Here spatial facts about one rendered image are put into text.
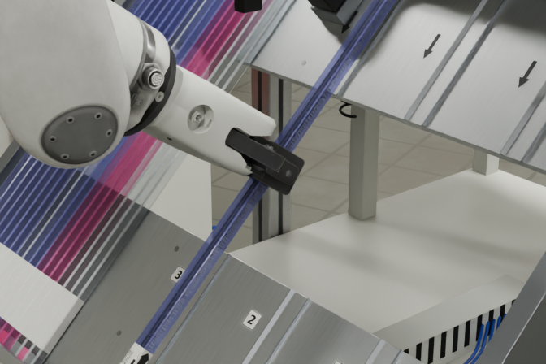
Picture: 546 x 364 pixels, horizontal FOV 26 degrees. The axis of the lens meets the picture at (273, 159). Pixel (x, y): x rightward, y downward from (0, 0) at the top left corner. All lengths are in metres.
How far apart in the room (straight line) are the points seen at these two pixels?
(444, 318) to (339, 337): 0.42
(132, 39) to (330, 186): 2.68
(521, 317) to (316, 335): 0.19
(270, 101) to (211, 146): 0.76
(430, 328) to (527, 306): 0.47
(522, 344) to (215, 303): 0.30
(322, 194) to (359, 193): 1.68
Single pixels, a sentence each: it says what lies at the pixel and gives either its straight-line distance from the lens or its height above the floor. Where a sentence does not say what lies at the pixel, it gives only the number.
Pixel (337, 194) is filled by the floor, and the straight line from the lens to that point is 3.39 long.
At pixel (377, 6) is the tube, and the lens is 0.97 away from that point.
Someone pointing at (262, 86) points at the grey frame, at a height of 0.84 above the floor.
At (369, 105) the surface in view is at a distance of 1.08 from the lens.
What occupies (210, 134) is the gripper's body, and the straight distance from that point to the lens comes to 0.83.
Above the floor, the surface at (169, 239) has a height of 0.84.
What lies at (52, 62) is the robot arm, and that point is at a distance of 0.66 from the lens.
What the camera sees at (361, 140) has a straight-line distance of 1.68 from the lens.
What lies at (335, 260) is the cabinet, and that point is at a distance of 1.60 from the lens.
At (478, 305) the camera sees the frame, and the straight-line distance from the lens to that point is 1.41.
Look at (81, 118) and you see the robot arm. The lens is 0.69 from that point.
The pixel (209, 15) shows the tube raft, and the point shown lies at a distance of 1.28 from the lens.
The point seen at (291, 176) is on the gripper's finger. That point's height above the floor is 0.98.
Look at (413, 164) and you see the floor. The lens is 3.63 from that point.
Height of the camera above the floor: 1.33
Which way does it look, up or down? 21 degrees down
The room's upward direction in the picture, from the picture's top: straight up
